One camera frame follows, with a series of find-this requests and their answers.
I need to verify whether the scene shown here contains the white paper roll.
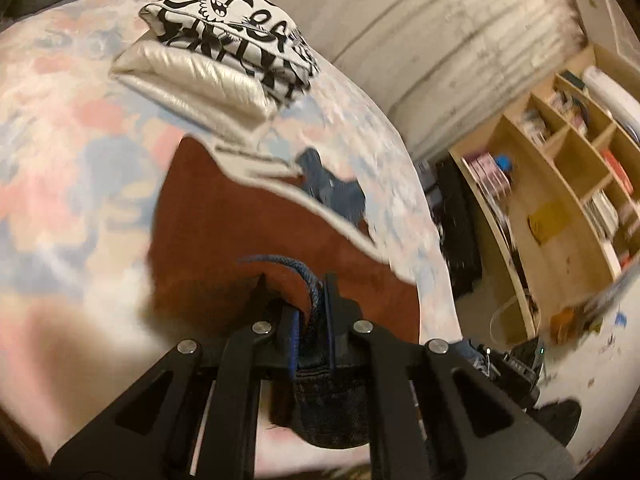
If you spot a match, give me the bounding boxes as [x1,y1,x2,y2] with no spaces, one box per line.
[582,64,640,131]

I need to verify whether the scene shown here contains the black and white printed garment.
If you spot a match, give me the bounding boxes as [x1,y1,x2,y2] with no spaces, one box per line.
[140,0,321,107]

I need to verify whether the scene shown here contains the floral pastel bed blanket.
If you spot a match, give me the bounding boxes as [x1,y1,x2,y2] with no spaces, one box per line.
[0,0,466,466]

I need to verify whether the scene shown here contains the long black case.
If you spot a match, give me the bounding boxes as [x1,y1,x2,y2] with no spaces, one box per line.
[434,160,484,297]

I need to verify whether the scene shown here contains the yellow-brown pouch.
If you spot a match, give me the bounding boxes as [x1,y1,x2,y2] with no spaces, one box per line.
[527,201,567,246]

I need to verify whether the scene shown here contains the folded white puffer jacket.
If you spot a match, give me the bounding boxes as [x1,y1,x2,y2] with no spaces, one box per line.
[110,40,281,127]

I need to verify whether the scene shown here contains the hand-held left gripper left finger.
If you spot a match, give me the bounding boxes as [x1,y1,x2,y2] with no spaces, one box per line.
[50,275,302,480]

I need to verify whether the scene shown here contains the denim jacket with brown sleeves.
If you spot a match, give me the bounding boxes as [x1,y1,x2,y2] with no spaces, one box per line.
[147,135,421,448]

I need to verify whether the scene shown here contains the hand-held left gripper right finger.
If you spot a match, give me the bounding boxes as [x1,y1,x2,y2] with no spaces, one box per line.
[321,274,577,480]

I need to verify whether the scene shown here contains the row of pale books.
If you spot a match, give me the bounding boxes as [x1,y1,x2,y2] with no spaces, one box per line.
[585,192,622,241]

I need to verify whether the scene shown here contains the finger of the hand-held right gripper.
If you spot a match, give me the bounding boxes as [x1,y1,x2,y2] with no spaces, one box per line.
[457,339,501,378]

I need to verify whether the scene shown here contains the red book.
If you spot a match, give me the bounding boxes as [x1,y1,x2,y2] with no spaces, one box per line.
[602,149,634,192]

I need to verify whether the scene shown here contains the wooden shelf unit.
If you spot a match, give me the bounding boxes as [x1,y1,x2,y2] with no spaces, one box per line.
[449,42,640,347]

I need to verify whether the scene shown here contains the pink drawer organizer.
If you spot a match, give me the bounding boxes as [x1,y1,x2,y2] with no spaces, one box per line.
[465,152,511,198]

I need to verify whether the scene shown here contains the beige patterned curtain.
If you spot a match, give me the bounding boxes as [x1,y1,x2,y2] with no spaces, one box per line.
[200,0,587,161]

